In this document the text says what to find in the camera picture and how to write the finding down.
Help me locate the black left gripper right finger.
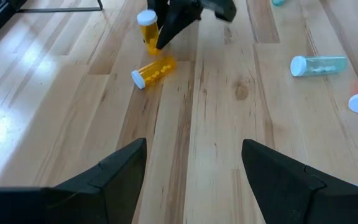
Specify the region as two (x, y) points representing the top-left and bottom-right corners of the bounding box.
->
(242, 139), (358, 224)

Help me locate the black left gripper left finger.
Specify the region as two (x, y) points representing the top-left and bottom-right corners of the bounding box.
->
(47, 138), (148, 224)

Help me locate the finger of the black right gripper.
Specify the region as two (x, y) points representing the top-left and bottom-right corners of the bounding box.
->
(155, 0), (237, 50)
(147, 0), (170, 30)

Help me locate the orange pill bottle white cap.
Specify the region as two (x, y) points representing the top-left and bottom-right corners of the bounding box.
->
(131, 55), (178, 90)
(136, 9), (162, 56)

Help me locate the wooden shelf black metal frame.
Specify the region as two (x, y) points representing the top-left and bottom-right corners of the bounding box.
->
(16, 0), (104, 14)

